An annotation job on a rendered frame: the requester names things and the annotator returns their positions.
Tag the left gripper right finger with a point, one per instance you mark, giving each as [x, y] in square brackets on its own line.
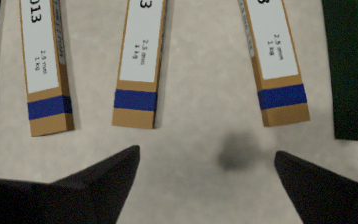
[319, 196]

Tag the green flat rectangular platform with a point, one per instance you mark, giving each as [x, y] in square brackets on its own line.
[341, 20]

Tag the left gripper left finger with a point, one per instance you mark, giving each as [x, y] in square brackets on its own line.
[94, 195]

